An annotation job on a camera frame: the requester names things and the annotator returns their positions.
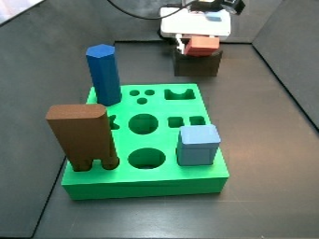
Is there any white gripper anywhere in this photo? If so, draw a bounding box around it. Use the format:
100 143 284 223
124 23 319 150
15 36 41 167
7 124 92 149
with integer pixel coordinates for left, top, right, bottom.
158 7 230 54

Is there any red double-square block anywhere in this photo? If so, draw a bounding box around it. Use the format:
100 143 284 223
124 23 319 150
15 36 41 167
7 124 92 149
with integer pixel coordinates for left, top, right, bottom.
184 35 218 56

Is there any green shape-sorting board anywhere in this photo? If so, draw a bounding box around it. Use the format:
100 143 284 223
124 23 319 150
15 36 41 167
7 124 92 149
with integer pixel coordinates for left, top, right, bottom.
61 84 229 200

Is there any brown double-peg block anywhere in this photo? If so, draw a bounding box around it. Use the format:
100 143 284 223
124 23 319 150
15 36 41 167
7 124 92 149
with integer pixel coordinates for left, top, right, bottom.
46 104 120 172

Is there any black curved cradle stand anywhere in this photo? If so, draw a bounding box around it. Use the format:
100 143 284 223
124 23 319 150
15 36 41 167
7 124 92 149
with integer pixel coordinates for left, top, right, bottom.
172 49 222 77

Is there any dark blue hexagonal prism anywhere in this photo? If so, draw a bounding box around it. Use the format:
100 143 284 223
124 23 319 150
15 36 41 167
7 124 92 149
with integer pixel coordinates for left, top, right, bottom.
85 44 121 106

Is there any light blue cube block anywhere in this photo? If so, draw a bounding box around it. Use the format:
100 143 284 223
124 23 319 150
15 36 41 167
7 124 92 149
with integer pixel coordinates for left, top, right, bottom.
176 124 220 166

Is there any black cable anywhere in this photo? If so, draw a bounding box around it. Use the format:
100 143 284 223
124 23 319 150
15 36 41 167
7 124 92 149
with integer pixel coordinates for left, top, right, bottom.
105 0 197 21

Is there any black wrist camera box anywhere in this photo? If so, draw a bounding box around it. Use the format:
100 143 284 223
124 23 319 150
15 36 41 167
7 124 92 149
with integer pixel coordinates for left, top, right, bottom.
190 0 245 15

